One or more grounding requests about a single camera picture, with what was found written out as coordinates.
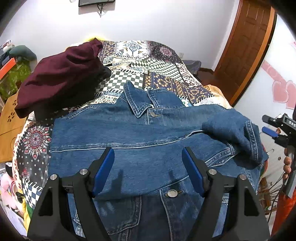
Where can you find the maroon folded garment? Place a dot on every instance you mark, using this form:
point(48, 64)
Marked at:
point(63, 80)

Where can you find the dark grey bag on floor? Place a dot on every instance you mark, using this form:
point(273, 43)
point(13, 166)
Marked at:
point(193, 66)

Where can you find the orange sleeve forearm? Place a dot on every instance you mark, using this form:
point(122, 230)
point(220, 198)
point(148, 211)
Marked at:
point(284, 207)

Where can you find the yellow curved tube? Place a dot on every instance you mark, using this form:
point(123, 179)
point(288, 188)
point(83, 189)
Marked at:
point(91, 39)

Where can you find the person's right hand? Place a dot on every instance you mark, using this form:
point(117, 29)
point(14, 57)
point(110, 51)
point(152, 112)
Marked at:
point(287, 163)

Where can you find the small black wall monitor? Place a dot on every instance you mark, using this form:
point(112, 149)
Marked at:
point(82, 3)

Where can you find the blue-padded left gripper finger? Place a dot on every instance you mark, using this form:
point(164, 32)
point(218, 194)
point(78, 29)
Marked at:
point(51, 219)

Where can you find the patchwork patterned bedspread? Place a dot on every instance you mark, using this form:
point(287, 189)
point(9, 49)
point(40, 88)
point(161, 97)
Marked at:
point(146, 64)

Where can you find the wooden lap desk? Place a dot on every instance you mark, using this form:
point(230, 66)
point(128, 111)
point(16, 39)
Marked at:
point(11, 126)

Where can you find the green patterned storage box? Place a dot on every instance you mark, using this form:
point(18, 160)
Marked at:
point(12, 81)

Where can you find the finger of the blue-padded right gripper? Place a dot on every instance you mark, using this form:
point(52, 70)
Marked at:
point(244, 220)
point(269, 132)

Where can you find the orange box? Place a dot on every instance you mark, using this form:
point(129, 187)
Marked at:
point(7, 67)

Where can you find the yellow duck blanket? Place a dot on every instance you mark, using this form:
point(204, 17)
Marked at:
point(28, 212)

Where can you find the blue denim jacket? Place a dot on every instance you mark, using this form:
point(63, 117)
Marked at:
point(148, 194)

